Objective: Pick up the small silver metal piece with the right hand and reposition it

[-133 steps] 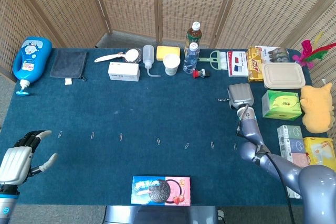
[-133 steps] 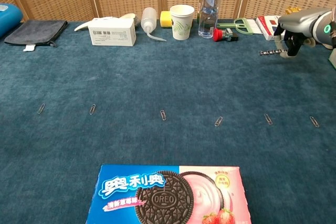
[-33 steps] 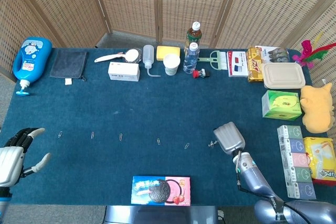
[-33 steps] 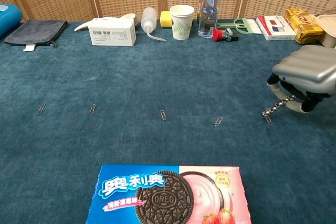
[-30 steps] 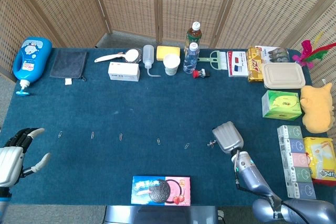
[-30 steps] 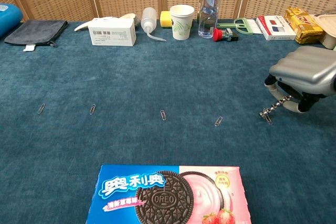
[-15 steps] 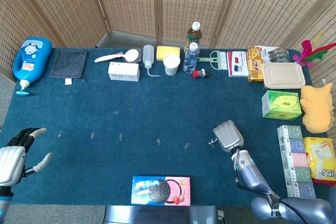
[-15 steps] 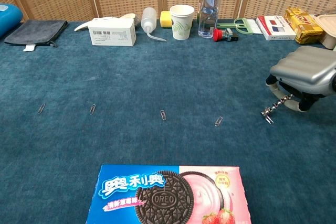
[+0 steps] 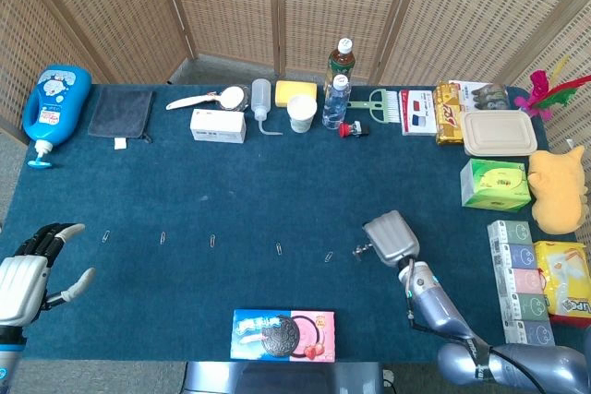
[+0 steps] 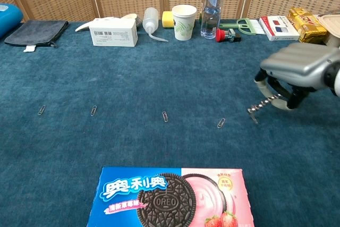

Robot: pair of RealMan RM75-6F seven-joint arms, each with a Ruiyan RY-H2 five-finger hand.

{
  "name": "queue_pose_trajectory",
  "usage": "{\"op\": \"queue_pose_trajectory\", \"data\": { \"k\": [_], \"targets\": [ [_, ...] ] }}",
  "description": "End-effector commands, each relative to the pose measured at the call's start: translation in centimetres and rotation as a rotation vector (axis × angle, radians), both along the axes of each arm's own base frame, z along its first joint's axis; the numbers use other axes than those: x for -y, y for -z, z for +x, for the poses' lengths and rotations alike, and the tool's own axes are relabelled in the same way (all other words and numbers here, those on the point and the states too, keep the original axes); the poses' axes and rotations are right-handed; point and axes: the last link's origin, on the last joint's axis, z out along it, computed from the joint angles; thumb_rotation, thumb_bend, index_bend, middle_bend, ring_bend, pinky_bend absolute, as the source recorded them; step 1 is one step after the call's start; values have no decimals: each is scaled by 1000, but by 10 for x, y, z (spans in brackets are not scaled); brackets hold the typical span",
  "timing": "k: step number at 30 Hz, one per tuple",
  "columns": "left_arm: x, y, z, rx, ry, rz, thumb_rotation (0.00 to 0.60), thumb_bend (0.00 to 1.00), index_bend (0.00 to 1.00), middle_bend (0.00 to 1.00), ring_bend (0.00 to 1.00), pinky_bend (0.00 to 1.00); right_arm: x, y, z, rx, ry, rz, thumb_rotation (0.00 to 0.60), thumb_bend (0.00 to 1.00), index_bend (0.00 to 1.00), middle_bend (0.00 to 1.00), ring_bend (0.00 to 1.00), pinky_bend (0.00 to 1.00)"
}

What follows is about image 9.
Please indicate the yellow plush toy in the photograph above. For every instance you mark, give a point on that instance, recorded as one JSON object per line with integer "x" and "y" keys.
{"x": 556, "y": 191}

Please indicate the yellow sponge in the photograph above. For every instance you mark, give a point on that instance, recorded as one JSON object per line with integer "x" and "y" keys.
{"x": 295, "y": 89}

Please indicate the green white hand brush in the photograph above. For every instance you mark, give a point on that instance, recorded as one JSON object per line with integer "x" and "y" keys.
{"x": 383, "y": 105}

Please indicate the golden yellow snack pack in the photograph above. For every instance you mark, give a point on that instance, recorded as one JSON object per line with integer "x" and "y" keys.
{"x": 449, "y": 112}

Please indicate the white cardboard box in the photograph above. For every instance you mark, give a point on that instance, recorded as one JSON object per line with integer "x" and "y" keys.
{"x": 217, "y": 126}

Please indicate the white box red blue squares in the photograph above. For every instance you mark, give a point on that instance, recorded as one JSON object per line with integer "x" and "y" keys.
{"x": 418, "y": 112}

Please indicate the pastel tissue multipack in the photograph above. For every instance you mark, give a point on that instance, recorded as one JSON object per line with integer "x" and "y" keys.
{"x": 519, "y": 274}

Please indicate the yellow red snack bag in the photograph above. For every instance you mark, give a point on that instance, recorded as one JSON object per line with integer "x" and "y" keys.
{"x": 565, "y": 278}

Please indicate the printed white snack packet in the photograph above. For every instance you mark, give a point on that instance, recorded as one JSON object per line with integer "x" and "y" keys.
{"x": 485, "y": 94}

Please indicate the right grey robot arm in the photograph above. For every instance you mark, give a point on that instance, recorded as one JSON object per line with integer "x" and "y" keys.
{"x": 434, "y": 302}

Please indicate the beige lidded lunch box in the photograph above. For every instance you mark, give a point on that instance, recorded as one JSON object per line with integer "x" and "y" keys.
{"x": 498, "y": 133}

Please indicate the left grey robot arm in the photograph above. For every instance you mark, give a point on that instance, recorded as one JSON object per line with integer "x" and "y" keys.
{"x": 9, "y": 357}

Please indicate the wooden rattan folding screen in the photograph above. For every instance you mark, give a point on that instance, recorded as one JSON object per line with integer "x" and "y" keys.
{"x": 221, "y": 6}

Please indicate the paper cup with leaf print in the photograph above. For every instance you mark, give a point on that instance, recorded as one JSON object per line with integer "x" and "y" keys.
{"x": 302, "y": 112}

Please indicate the grey robot torso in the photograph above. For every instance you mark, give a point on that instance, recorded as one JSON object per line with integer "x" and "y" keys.
{"x": 277, "y": 378}

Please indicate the clear water bottle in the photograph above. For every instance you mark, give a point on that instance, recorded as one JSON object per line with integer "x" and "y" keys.
{"x": 336, "y": 105}

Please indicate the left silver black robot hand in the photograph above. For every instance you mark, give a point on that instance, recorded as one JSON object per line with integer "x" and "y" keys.
{"x": 23, "y": 288}

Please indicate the dark grey cloth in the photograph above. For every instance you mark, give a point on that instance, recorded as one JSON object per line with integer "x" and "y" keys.
{"x": 120, "y": 112}

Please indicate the translucent squeeze wash bottle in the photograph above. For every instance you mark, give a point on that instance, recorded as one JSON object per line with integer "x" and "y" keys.
{"x": 260, "y": 99}

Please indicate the green tea bottle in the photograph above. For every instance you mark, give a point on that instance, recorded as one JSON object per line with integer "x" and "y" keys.
{"x": 341, "y": 62}

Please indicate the Oreo cookie box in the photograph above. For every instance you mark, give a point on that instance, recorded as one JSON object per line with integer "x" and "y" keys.
{"x": 281, "y": 335}

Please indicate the blue detergent bottle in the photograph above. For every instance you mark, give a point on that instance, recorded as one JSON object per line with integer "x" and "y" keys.
{"x": 55, "y": 103}

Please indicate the red emergency stop button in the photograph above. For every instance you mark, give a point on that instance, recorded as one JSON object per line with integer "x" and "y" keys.
{"x": 345, "y": 130}

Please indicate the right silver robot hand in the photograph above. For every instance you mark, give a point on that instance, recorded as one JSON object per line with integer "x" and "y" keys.
{"x": 392, "y": 237}

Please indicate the dark blue carpet mat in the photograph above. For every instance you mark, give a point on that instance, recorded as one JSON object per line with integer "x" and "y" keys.
{"x": 277, "y": 182}

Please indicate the pink green feather shuttlecock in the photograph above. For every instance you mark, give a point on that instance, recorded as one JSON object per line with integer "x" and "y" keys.
{"x": 538, "y": 99}

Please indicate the green tissue box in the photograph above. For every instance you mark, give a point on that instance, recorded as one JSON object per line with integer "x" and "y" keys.
{"x": 496, "y": 184}

